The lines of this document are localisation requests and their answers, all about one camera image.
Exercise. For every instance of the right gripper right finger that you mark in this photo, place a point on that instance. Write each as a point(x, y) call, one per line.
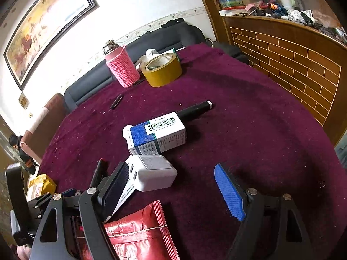
point(271, 227)

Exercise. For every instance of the yellow cardboard tray box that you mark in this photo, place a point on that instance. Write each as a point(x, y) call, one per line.
point(39, 186)

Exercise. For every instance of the colourful box on cabinet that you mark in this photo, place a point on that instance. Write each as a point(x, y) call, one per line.
point(231, 4)

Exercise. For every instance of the brown striped armchair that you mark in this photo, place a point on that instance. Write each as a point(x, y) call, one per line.
point(38, 137)

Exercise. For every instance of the maroon velvet tablecloth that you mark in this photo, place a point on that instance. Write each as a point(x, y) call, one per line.
point(256, 128)

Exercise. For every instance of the black pen torch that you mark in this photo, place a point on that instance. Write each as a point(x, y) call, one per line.
point(191, 113)

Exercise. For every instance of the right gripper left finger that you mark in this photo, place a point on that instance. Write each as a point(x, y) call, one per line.
point(94, 205)

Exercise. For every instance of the framed horse painting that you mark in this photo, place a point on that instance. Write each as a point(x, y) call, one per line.
point(38, 30)

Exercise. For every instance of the white USB charger plug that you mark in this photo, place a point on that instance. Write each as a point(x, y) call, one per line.
point(148, 173)

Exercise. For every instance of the yellow tape roll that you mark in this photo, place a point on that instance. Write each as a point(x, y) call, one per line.
point(162, 70)

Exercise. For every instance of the blue white barcode box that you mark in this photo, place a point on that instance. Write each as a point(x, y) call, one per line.
point(157, 135)

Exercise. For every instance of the black leather sofa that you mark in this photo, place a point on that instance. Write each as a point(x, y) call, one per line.
point(175, 34)

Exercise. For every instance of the wooden brick-pattern cabinet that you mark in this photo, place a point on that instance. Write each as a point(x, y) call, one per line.
point(308, 64)

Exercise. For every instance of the red foil packet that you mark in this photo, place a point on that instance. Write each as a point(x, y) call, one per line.
point(142, 235)

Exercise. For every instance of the white cylindrical cap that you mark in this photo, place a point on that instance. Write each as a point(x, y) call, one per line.
point(126, 132)

